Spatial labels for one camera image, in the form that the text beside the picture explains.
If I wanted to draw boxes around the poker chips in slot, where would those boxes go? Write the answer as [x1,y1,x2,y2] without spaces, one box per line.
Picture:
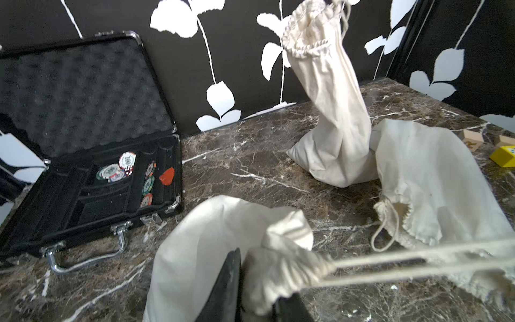
[139,161,157,208]

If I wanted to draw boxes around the long wooden block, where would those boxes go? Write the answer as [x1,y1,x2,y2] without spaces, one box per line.
[494,135,515,148]

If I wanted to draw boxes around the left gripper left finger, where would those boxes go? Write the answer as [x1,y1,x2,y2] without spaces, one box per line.
[195,248,241,322]

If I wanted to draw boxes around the red guitar pick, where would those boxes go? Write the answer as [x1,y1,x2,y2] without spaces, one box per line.
[159,167,175,186]

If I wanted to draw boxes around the small wooden cube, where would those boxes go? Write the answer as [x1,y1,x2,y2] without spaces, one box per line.
[461,130,484,152]

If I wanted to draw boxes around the white poker chips pile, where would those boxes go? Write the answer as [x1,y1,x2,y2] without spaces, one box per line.
[95,152,137,183]

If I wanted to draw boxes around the black poker chip case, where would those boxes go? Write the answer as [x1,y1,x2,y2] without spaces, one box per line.
[1,31,182,274]

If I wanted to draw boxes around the yellow dice cube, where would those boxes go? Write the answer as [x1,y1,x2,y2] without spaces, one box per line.
[490,146,515,168]

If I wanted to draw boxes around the tall white cloth bag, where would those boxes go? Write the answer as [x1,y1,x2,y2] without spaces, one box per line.
[282,1,378,188]

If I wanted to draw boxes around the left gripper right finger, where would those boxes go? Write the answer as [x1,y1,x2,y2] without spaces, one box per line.
[273,293,315,322]

